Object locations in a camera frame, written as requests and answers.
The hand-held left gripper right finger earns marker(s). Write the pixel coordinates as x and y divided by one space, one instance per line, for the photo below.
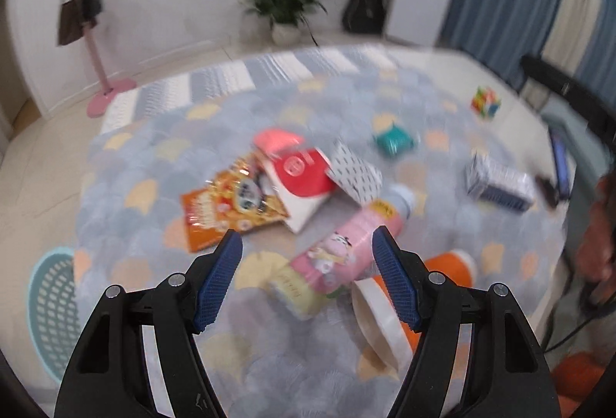
397 283

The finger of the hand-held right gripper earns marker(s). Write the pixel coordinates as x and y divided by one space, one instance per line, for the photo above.
568 88
560 168

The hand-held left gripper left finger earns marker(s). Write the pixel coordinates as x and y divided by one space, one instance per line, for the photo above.
219 283

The pink cartoon print bottle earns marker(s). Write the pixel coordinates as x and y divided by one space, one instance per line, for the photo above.
337 249

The person's right hand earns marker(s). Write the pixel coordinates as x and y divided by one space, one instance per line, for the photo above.
599 235

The orange paper cup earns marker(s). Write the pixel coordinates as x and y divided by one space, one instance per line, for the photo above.
452 266

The blue and white tissue pack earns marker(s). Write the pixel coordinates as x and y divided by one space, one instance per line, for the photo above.
500 184

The orange snack bag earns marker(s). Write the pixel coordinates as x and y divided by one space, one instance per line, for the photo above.
216 211

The colourful puzzle cube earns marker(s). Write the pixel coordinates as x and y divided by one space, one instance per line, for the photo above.
485 102

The white black-dotted box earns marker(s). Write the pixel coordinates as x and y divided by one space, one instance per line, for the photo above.
355 172

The white box with red circle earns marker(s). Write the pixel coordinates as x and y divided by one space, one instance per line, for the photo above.
301 172

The teal snack packet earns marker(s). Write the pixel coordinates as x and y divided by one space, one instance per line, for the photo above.
394 140

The grey scalloped rug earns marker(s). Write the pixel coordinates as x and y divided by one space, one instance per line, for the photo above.
144 148

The pink round lid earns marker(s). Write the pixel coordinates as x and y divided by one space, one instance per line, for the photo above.
276 140

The teal plastic basket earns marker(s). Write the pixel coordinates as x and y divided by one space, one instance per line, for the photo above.
53 312

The orange object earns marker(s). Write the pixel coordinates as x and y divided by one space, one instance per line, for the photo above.
577 382

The black guitar bag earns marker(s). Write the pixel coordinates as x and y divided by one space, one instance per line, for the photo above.
365 9

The pink coat stand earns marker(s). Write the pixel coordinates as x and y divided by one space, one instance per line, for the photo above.
98 62

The potted green plant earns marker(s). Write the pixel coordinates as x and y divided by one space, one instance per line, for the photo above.
284 2

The brown hanging bag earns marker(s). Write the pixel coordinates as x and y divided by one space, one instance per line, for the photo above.
70 23

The black hanging bag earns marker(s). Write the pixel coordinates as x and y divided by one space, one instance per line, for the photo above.
92 2

